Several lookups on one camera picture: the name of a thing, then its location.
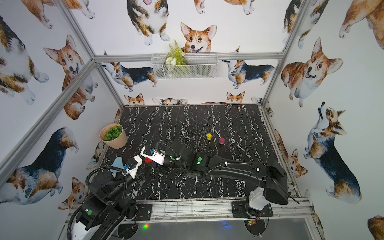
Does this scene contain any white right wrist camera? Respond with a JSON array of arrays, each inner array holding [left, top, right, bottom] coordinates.
[[140, 147, 165, 166]]

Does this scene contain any white wire mesh basket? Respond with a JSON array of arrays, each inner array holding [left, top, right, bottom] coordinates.
[[151, 53, 219, 80]]

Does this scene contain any aluminium front rail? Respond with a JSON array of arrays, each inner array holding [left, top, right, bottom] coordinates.
[[71, 196, 314, 224]]

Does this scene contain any red paint jar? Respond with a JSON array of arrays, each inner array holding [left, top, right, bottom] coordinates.
[[145, 158, 153, 164]]

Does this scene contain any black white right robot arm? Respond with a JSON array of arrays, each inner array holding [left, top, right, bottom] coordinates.
[[155, 141, 290, 211]]

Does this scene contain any green fern plant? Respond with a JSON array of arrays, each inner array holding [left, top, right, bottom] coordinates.
[[165, 41, 187, 78]]

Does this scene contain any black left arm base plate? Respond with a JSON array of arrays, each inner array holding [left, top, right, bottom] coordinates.
[[127, 204, 153, 222]]

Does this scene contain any light blue silicone spatula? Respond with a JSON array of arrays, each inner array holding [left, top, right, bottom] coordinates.
[[110, 157, 123, 177]]

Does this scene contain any green moss plant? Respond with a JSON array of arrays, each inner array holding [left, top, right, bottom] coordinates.
[[104, 126, 123, 142]]

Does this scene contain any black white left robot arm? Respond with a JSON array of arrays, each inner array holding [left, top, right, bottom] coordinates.
[[67, 167, 152, 240]]

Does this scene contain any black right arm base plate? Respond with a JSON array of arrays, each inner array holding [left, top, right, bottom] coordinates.
[[231, 201, 274, 219]]

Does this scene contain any beige paper plant pot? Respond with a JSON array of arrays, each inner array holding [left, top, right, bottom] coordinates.
[[100, 124, 128, 149]]

